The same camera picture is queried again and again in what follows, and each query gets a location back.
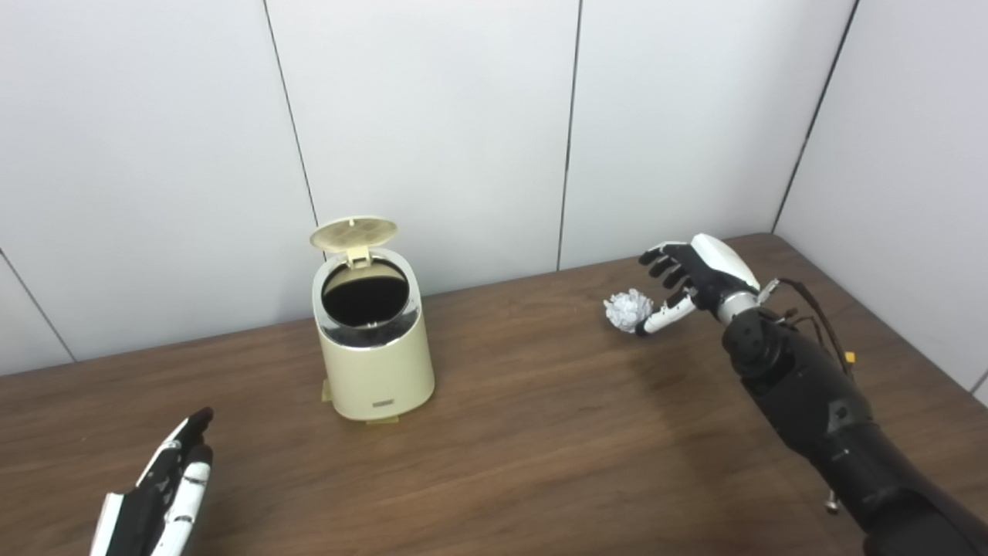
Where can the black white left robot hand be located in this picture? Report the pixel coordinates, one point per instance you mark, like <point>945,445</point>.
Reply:
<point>143,510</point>

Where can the round cream bin lid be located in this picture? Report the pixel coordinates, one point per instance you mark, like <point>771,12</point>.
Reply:
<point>353,232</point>

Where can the white paper ball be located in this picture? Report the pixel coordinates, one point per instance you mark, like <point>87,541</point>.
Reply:
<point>627,310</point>

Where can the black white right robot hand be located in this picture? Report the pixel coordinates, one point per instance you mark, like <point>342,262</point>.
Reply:
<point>714,266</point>

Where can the cream-colored bin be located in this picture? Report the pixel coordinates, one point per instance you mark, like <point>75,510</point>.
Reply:
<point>378,371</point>

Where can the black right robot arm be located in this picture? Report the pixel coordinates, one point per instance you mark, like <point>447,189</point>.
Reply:
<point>818,409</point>

